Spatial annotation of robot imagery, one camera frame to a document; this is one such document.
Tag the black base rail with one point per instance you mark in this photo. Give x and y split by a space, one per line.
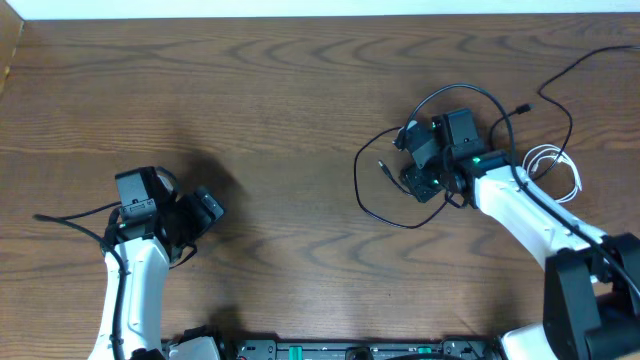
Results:
350 350

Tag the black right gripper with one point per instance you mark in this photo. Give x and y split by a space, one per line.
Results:
411 177

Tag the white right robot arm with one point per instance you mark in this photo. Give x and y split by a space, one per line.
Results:
591 285

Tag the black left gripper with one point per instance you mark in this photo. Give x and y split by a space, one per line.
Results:
203 216

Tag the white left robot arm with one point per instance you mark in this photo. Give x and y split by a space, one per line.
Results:
141 247

